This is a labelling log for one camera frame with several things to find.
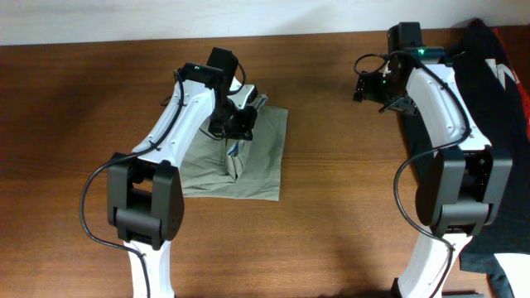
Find khaki shorts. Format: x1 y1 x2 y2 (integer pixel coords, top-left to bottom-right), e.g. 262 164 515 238
180 94 288 201

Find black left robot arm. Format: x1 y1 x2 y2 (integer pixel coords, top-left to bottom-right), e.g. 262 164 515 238
108 62 258 297

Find black red printed t-shirt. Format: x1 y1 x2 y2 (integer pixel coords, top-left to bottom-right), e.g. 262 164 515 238
449 18 529 138

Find dark navy shorts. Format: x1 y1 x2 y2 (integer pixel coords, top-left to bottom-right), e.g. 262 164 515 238
399 49 530 298

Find white cloth corner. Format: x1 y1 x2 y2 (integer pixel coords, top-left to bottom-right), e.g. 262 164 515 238
494 253 530 298

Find black right camera cable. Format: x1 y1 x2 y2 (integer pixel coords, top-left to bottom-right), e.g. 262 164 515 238
353 50 473 298

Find black camera cable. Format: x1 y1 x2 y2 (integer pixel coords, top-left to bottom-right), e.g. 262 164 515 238
79 61 248 298
353 50 473 298

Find black left camera cable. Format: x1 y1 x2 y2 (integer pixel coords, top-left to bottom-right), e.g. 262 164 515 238
79 61 248 298

